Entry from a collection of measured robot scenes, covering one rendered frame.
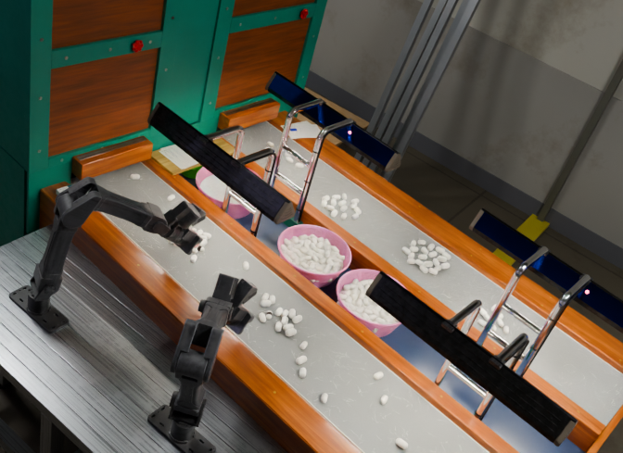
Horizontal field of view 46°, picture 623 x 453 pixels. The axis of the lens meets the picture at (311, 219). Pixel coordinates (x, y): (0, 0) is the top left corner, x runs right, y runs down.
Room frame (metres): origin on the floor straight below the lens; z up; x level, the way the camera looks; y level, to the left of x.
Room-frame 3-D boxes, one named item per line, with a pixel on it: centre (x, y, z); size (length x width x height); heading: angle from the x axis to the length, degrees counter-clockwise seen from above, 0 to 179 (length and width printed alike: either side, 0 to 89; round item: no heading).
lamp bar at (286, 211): (1.93, 0.34, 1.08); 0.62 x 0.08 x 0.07; 58
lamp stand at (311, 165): (2.34, 0.08, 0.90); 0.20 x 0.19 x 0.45; 58
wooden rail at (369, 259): (2.07, -0.27, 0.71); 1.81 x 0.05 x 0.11; 58
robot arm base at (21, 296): (1.48, 0.70, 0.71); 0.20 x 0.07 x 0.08; 63
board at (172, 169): (2.38, 0.51, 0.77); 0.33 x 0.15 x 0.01; 148
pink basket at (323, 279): (2.03, -0.04, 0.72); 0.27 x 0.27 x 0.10
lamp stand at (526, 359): (1.82, -0.75, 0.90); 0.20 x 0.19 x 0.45; 58
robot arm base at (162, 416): (1.21, 0.16, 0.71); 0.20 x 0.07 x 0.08; 63
